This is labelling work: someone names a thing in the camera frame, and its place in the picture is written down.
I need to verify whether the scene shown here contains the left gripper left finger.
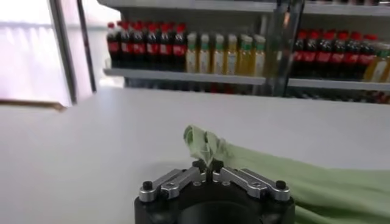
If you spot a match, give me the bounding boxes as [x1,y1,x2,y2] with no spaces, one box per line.
[139,158,211,203]

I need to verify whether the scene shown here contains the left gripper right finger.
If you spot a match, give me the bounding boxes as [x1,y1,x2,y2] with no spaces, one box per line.
[210,158,292,202]

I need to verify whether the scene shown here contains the light green t-shirt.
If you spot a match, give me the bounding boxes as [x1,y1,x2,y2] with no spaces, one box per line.
[182,124,390,224]

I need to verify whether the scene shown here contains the grey metal shelf rack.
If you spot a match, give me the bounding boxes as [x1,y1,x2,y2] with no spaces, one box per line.
[97,0,293,98]
[286,0,390,104]

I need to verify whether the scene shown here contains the yellow juice bottle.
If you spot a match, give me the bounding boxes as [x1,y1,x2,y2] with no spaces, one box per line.
[197,33,211,74]
[237,35,253,77]
[185,32,199,74]
[364,44,390,83]
[252,35,266,77]
[382,48,390,83]
[211,33,225,75]
[224,33,238,76]

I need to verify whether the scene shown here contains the black slanted frame pole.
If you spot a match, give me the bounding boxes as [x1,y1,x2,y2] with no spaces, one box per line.
[76,0,98,94]

